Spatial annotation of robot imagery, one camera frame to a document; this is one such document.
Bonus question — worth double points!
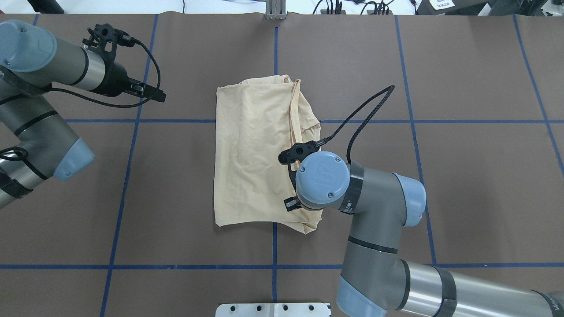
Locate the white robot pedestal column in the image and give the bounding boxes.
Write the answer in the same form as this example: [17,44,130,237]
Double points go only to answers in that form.
[215,302,332,317]

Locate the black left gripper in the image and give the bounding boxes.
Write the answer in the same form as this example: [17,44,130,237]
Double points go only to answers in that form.
[93,63,167,103]

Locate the cream long-sleeve printed shirt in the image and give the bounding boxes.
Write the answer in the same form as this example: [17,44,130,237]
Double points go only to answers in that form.
[213,75,323,234]

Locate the aluminium frame post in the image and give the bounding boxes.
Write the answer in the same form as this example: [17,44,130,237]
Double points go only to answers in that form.
[265,0,287,21]

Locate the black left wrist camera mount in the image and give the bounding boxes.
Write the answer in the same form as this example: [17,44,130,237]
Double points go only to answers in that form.
[82,24,136,64]

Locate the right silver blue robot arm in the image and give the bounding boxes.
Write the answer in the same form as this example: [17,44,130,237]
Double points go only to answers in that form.
[278,144,563,317]

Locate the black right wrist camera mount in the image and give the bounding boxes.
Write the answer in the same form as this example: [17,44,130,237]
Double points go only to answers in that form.
[278,141,321,192]

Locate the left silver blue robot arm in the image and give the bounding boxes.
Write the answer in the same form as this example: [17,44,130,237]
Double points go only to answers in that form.
[0,19,167,207]

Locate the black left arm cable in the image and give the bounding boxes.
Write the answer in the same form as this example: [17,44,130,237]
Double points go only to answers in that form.
[0,37,162,163]

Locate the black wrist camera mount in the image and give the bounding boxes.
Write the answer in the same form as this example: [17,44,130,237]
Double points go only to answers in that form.
[82,24,136,64]
[278,141,321,192]

